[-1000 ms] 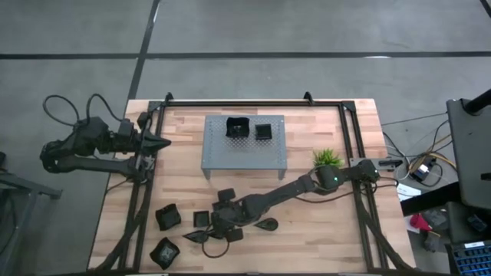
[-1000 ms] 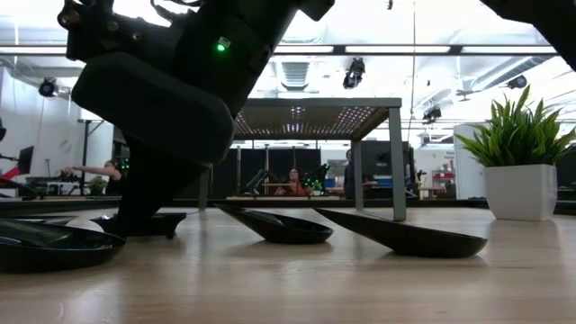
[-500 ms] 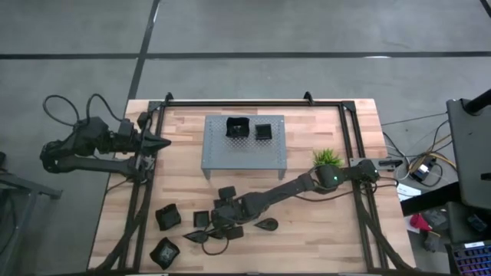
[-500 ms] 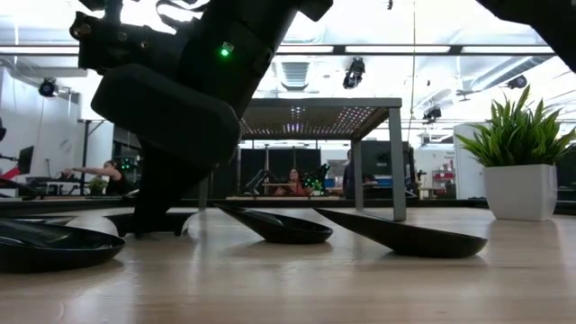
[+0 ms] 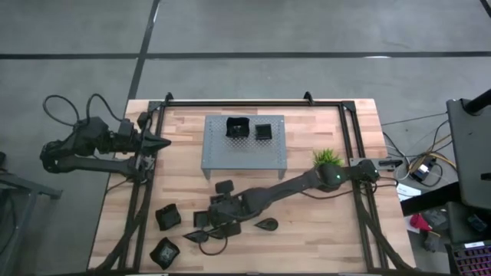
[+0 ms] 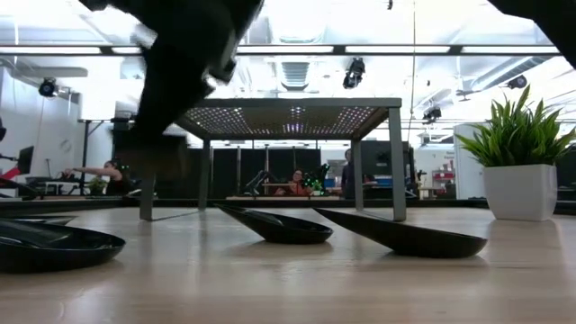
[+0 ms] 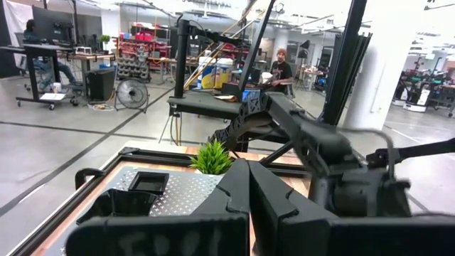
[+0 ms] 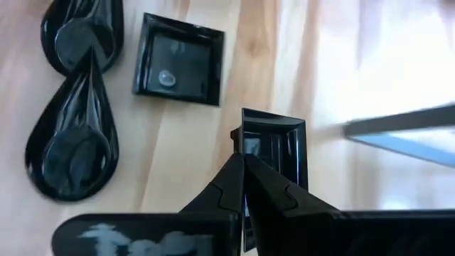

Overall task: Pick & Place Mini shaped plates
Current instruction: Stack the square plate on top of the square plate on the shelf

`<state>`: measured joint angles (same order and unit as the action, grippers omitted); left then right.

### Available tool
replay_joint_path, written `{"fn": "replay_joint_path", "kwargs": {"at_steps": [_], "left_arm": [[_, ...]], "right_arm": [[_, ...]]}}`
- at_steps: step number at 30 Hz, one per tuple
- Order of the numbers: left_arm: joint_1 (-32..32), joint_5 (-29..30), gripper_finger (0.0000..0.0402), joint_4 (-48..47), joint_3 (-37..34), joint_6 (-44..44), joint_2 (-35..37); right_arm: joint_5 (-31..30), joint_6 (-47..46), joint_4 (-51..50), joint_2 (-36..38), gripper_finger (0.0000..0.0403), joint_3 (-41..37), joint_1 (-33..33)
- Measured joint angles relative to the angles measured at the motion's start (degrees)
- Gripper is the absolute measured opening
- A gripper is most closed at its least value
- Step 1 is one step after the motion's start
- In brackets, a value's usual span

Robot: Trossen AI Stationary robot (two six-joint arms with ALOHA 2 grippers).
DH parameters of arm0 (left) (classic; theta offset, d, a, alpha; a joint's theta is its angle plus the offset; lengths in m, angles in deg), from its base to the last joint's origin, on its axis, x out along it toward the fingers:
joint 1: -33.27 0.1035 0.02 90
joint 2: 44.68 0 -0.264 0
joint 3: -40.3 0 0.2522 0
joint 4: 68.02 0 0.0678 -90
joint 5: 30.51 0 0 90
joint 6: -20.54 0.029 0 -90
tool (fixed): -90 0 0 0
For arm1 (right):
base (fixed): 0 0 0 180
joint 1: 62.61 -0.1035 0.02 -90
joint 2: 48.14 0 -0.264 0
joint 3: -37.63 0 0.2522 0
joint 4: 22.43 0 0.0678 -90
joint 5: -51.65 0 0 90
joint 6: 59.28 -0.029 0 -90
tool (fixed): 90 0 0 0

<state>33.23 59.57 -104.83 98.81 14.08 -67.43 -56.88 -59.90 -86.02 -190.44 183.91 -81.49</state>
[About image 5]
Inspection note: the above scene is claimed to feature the green plant in white pot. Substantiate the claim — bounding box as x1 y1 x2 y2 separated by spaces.
312 148 344 168

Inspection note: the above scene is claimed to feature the black left camera cable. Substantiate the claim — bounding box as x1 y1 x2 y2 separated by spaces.
84 93 122 123

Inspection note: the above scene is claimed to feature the black pole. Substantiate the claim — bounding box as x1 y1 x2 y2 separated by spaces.
462 88 491 115

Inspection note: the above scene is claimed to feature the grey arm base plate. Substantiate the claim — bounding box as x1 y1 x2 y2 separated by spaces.
348 156 404 170

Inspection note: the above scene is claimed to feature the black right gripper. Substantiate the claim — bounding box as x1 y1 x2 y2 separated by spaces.
209 179 249 238

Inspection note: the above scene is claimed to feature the yellow cable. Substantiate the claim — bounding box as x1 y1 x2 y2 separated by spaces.
409 133 458 172

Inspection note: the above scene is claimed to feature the grey perforated metal shelf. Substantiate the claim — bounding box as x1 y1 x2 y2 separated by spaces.
200 114 288 181

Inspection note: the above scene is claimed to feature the black block on plate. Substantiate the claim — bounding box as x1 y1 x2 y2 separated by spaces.
377 158 404 169

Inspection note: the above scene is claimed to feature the black aluminium table frame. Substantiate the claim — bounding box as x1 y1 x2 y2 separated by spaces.
90 98 415 274

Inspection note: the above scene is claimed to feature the red object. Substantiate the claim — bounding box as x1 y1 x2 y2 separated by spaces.
409 213 433 233

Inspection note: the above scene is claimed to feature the grey metal table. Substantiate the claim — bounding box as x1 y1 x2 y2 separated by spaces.
0 168 63 276

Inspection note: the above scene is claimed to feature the thin grey cable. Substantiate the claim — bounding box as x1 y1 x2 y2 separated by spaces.
381 111 449 127

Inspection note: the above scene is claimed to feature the dark grey bag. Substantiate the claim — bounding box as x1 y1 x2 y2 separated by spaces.
421 209 450 253

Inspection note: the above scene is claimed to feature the black stand base bar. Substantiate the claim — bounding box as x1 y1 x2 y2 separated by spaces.
400 182 461 216

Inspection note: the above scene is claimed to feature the black teardrop plate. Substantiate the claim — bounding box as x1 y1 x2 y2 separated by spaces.
254 217 280 232
206 226 226 241
183 229 210 245

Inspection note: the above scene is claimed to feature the large black pot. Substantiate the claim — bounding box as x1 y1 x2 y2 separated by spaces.
225 116 251 140
154 202 183 232
149 236 181 271

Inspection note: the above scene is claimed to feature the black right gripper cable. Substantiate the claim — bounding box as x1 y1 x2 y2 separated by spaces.
198 235 230 257

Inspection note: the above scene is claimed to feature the laptop with backlit keyboard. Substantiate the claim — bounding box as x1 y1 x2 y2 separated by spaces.
449 239 491 276

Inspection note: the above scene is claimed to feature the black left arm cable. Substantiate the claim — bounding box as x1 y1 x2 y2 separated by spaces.
41 94 81 128

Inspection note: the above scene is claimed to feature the white paper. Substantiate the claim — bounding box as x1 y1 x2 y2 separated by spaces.
397 182 422 202

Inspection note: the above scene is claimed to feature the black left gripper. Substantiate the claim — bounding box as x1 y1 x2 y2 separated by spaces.
113 110 172 156

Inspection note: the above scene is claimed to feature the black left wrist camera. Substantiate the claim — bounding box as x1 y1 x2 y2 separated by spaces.
117 117 135 136

